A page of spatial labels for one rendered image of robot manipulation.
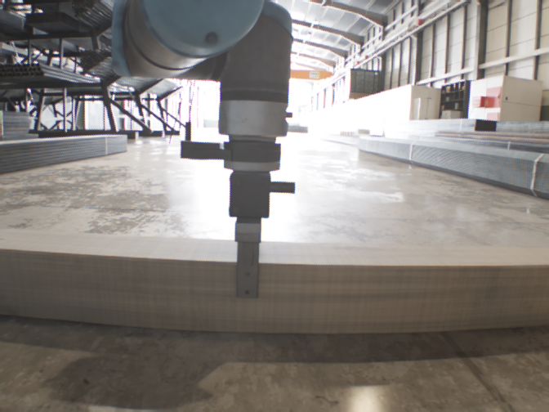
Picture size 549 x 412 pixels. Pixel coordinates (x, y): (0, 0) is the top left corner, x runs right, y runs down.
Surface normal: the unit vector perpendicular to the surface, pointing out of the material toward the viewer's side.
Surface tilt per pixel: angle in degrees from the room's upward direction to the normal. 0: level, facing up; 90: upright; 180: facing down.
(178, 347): 0
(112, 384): 0
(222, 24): 96
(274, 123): 90
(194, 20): 96
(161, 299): 90
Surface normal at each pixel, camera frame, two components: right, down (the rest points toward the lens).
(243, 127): -0.20, 0.19
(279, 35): 0.64, 0.18
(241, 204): 0.04, 0.20
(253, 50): 0.43, 0.45
